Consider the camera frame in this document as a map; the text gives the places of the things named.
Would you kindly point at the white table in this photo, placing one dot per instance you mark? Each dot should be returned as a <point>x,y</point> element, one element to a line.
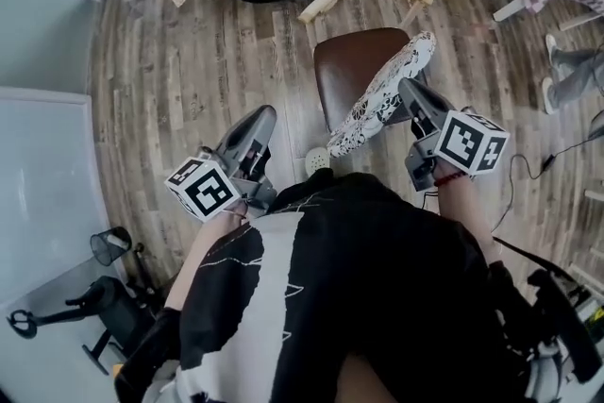
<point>47,184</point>
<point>42,28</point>

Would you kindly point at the black mesh pen holder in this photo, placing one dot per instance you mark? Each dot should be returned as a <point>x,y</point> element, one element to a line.
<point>109,246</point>

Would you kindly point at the black scissors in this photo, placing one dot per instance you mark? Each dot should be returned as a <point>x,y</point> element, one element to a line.
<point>22,324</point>

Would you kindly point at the wooden chair with brown seat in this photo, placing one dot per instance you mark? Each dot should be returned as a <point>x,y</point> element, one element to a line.
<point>349,66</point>

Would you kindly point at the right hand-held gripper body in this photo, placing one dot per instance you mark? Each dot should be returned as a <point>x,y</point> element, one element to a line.
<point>464,141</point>

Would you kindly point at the person's black white shirt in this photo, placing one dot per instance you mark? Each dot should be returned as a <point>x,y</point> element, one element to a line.
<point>358,278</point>

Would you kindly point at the person's white shoe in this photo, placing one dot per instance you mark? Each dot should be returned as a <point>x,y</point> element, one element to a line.
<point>317,159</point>

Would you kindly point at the white black patterned cushion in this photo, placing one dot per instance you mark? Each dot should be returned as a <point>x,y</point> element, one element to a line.
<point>387,89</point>

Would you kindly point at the person's left forearm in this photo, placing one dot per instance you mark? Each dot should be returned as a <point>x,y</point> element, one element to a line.
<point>207,250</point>

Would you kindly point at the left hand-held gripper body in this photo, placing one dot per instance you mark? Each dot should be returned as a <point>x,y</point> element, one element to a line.
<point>207,191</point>

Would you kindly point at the person's right forearm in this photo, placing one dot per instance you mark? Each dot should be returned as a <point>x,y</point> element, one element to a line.
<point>464,217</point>

